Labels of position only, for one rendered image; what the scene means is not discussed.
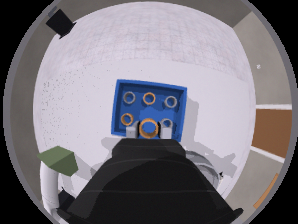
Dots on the blue crate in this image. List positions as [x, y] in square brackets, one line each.
[140, 110]

